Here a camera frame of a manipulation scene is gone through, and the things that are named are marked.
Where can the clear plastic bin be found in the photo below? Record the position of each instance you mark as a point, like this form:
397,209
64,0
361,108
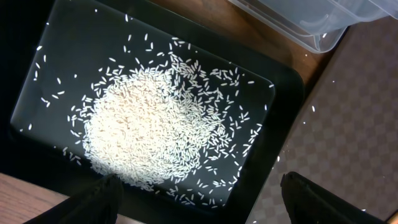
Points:
316,25

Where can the brown serving tray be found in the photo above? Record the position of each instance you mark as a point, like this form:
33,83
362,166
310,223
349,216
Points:
345,137

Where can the black plastic tray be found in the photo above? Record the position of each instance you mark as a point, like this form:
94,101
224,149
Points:
22,26

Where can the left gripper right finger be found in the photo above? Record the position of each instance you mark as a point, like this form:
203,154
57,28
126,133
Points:
306,202

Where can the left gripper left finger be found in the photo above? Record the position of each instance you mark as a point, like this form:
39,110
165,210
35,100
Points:
97,204

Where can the pile of white rice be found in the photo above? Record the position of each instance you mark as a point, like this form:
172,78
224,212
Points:
128,99

